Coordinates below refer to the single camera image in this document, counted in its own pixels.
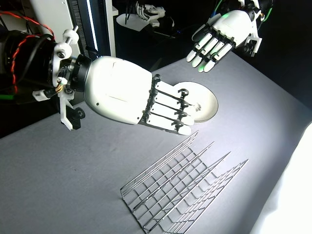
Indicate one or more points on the white robot body column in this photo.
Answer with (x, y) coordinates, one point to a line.
(53, 19)

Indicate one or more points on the white round stand base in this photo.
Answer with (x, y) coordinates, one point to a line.
(131, 23)

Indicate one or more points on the grey tablecloth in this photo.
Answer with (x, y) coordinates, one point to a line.
(73, 170)

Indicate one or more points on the spare white robot hand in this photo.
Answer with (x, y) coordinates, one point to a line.
(148, 11)

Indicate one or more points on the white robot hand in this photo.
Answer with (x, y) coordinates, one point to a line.
(117, 87)
(234, 24)

